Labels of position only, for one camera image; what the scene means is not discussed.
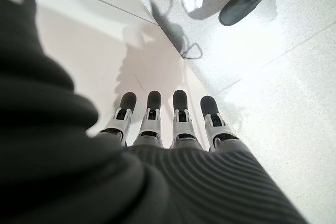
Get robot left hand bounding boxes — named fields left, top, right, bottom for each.
left=0, top=0, right=308, bottom=224

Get black robot left foot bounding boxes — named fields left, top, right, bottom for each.
left=218, top=0, right=277, bottom=27

